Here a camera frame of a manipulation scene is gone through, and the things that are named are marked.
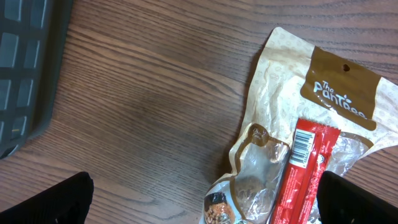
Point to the red snack bar wrapper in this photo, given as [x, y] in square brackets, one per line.
[311, 150]

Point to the grey plastic mesh basket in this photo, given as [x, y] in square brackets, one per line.
[33, 35]

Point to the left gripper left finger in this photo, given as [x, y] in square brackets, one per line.
[68, 202]

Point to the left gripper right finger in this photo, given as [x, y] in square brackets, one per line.
[342, 202]

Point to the brown cookie bag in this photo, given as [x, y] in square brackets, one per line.
[297, 80]

